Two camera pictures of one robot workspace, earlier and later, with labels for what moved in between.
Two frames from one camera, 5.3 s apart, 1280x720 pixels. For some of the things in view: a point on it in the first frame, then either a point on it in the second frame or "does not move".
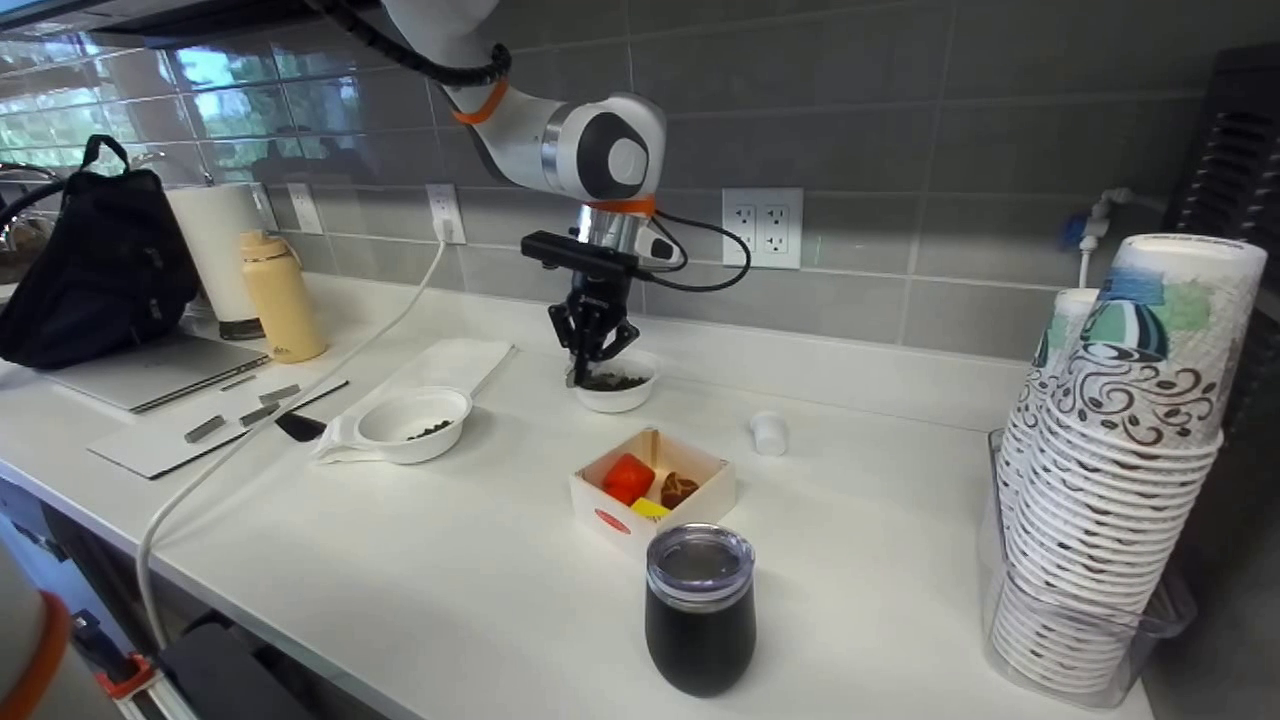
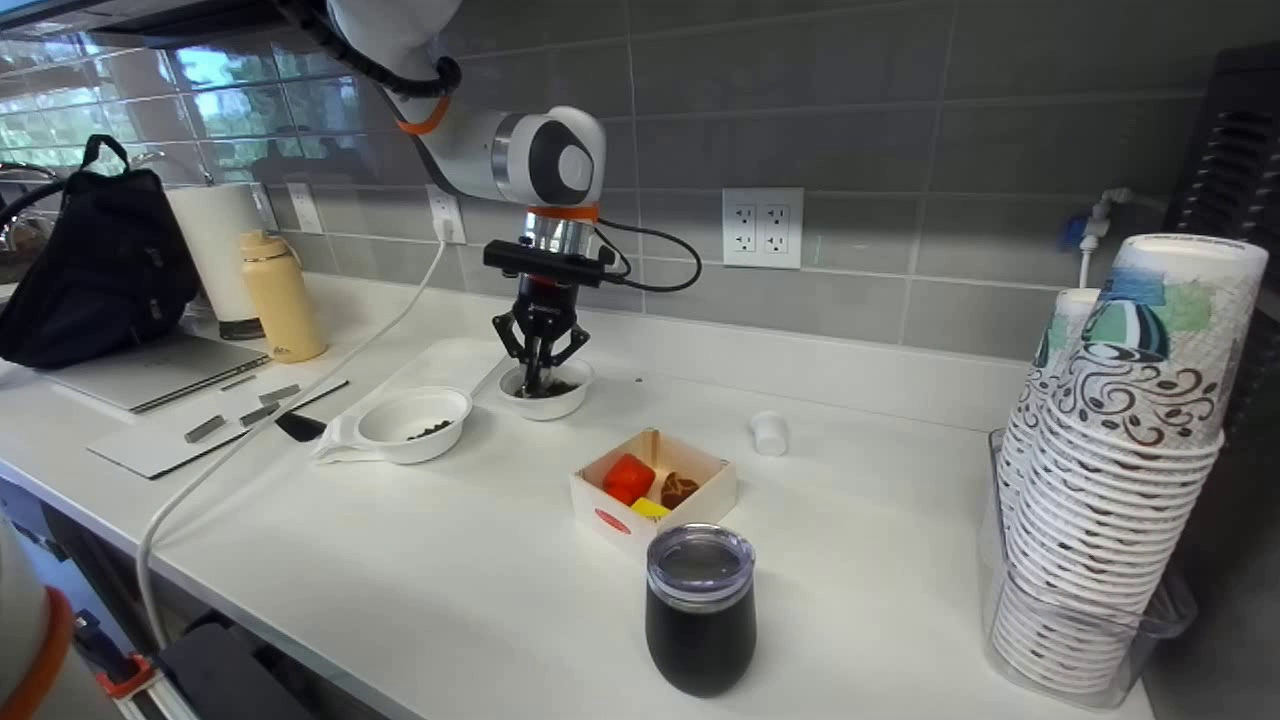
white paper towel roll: x=219 y=227 does not move
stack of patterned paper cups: x=1113 y=463 does not move
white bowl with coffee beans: x=616 y=385 -> x=563 y=390
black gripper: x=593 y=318 -> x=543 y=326
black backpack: x=93 y=266 does not move
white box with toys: x=644 y=484 does not move
